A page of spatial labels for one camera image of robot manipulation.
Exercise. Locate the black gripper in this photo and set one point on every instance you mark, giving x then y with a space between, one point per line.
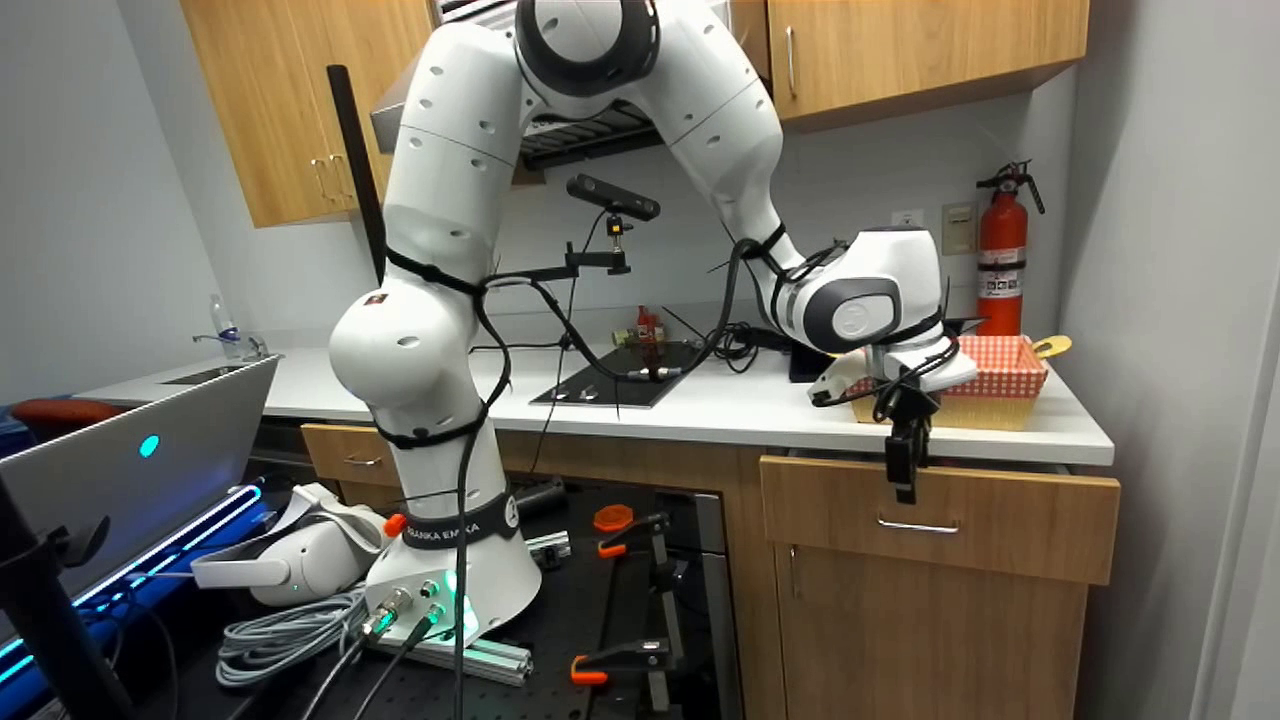
906 421

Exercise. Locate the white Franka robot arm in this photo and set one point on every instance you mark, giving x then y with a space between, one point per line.
453 160

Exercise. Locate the wooden lower cabinet door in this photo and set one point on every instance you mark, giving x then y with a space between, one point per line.
933 640

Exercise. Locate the red fire extinguisher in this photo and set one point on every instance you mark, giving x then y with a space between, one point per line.
1001 262

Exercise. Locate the small red figure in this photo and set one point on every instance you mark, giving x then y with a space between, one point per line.
648 335

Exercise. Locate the orange black clamp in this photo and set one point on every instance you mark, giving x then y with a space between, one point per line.
601 664
618 521

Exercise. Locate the black cooktop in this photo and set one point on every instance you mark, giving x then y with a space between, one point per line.
622 377

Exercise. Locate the wooden upper cabinet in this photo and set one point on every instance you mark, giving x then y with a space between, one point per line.
921 46
294 105

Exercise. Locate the white power strip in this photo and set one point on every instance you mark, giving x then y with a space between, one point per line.
464 649

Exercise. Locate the white VR headset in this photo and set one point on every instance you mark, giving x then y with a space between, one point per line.
300 553

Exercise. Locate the black vertical pole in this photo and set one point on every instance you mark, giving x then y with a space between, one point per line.
353 146

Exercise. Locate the silver faucet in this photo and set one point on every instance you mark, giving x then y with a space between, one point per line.
224 335

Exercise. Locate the grey laptop with blue lights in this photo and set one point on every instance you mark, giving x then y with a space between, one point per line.
146 465

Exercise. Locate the black tripod stand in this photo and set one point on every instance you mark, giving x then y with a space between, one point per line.
45 613

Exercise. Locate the beige switch plate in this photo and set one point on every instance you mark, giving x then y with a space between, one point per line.
959 226

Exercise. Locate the white wall outlet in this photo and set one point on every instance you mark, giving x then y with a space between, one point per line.
906 217

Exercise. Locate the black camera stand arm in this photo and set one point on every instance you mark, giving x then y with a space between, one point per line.
562 272

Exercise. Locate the black stereo camera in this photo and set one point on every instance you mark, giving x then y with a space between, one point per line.
618 198

